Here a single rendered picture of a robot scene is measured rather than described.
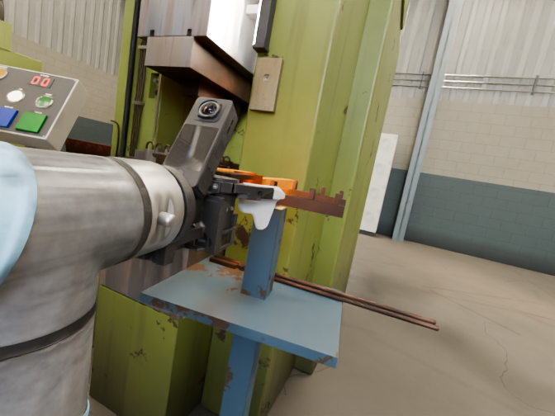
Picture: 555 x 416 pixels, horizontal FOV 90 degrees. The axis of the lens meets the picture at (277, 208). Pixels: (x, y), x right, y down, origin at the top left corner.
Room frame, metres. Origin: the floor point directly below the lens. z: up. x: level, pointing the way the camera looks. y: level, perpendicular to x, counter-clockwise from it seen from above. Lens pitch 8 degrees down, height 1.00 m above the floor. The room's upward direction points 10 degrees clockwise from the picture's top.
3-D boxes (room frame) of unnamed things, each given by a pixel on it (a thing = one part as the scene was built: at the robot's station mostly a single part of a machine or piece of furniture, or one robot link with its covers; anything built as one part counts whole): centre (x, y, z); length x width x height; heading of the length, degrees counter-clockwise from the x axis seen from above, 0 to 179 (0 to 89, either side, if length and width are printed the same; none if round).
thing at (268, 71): (0.97, 0.11, 1.27); 0.09 x 0.02 x 0.17; 69
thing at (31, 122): (0.97, 0.90, 1.01); 0.07 x 0.05 x 0.07; 94
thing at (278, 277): (0.69, -0.13, 0.71); 0.60 x 0.04 x 0.01; 73
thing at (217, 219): (0.29, 0.09, 0.94); 0.12 x 0.08 x 0.09; 166
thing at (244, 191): (0.33, 0.05, 0.97); 0.09 x 0.05 x 0.02; 135
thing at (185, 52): (1.16, 0.38, 1.32); 0.42 x 0.20 x 0.10; 159
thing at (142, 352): (1.15, 0.32, 0.23); 0.56 x 0.38 x 0.47; 159
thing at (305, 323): (0.62, 0.01, 0.70); 0.40 x 0.30 x 0.02; 76
